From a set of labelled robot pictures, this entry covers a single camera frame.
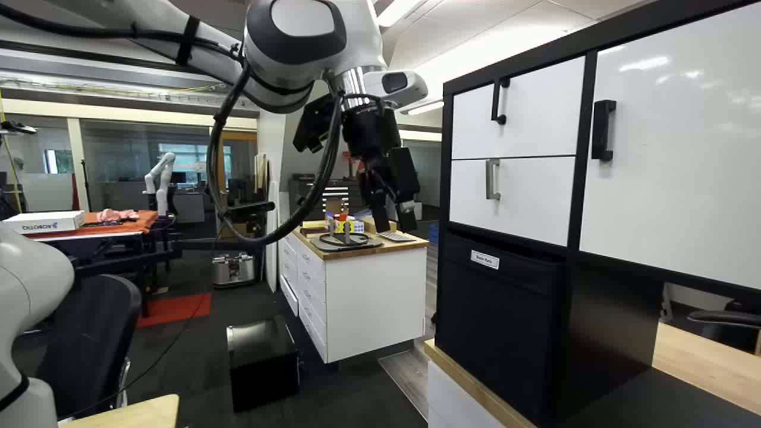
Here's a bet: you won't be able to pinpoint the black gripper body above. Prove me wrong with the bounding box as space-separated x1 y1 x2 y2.
341 102 421 203

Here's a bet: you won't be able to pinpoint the white drawer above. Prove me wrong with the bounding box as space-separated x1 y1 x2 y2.
452 58 585 159
448 158 576 245

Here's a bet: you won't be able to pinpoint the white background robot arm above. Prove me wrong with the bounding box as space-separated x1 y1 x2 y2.
143 152 175 216

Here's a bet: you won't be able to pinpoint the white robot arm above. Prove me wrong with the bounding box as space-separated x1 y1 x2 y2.
0 0 427 428

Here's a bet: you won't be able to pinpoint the black storage basket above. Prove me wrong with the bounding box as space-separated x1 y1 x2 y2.
434 234 561 423

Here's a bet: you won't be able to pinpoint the colourful items on counter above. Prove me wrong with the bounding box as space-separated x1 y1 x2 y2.
315 195 379 252

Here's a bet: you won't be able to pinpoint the white island cabinet wood top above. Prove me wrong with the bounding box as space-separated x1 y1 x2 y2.
277 230 427 365

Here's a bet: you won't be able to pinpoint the silver case on floor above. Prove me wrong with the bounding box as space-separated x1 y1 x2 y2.
212 252 254 289

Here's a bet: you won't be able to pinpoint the black shelf cabinet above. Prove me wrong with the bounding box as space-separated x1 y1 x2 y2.
440 0 761 428

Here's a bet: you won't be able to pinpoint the black box on floor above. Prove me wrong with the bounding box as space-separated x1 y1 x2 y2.
226 317 300 415

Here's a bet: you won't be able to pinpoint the red floor mat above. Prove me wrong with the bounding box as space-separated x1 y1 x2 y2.
138 293 212 328

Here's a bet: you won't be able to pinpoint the red work table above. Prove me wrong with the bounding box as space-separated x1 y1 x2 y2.
33 209 180 295

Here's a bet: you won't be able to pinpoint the white cabinet door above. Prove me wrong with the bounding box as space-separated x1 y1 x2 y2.
580 0 761 289

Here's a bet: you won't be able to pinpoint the white box on table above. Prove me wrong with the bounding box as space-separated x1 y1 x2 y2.
4 211 82 234

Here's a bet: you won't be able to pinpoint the black office chair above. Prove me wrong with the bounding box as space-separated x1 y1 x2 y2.
38 274 140 418

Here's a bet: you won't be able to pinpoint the dark chair at right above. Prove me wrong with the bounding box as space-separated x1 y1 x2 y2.
687 299 761 355

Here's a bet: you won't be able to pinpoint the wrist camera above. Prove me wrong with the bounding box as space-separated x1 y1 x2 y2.
293 95 335 152

